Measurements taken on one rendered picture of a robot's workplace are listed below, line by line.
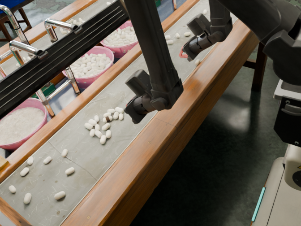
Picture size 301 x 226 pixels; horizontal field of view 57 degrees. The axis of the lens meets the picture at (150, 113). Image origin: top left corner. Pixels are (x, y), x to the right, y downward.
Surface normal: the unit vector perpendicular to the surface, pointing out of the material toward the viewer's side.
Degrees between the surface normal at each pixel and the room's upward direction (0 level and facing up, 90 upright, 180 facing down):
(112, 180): 0
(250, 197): 0
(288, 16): 35
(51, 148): 0
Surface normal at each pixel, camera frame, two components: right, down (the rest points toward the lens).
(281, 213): -0.14, -0.68
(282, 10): 0.35, -0.37
